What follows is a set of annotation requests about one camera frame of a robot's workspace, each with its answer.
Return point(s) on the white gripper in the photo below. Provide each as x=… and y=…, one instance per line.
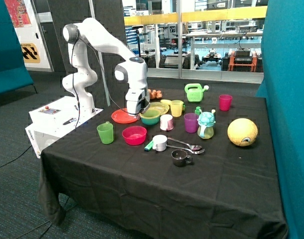
x=138, y=101

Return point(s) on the yellow plastic bowl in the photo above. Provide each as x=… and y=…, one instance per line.
x=150, y=114

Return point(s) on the pink plastic bowl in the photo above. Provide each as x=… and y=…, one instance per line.
x=134, y=135

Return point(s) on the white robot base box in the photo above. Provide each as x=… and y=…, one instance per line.
x=53, y=121

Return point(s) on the brown plush toy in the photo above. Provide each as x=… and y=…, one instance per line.
x=154, y=94

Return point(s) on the orange plastic plate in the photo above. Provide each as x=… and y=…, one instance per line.
x=122, y=116

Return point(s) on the blue plastic bowl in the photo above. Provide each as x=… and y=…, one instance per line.
x=150, y=121

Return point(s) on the yellow plastic plate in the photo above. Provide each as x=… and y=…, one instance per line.
x=163, y=108

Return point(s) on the small yellow dish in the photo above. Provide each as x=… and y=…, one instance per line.
x=168, y=102

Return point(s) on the white pink mug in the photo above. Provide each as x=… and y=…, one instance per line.
x=166, y=122

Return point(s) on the yellow plastic cup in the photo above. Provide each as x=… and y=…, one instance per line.
x=176, y=107

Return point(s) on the green plastic cup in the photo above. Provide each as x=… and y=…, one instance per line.
x=106, y=132

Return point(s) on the white measuring cup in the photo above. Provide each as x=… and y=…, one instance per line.
x=159, y=143

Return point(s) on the green highlighter marker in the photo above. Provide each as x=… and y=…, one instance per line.
x=149, y=146

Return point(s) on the purple plastic cup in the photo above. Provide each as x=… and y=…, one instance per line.
x=190, y=122

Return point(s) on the green toy watering can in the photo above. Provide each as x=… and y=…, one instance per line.
x=195, y=92

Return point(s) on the small green bottle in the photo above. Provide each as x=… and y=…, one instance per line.
x=197, y=110

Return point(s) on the black coffee cup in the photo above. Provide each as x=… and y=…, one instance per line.
x=180, y=158

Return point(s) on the turtle sippy bottle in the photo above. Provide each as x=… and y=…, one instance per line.
x=206, y=121

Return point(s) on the black tablecloth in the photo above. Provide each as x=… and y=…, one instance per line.
x=228, y=192

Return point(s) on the upper metal spoon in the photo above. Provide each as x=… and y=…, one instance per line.
x=192, y=147

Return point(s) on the metal spoon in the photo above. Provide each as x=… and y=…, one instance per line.
x=187, y=149
x=192, y=147

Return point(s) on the lower metal spoon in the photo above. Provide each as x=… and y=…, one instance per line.
x=187, y=149

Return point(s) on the pink plastic cup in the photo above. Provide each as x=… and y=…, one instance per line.
x=225, y=102

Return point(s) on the yellow ball with eye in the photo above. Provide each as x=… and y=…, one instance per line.
x=242, y=132

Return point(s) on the yellow black sign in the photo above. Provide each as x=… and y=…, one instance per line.
x=30, y=53

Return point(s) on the teal sofa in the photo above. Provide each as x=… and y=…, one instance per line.
x=13, y=73

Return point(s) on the red poster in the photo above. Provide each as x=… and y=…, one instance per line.
x=18, y=13

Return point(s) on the teal partition wall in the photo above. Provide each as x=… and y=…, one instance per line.
x=283, y=88

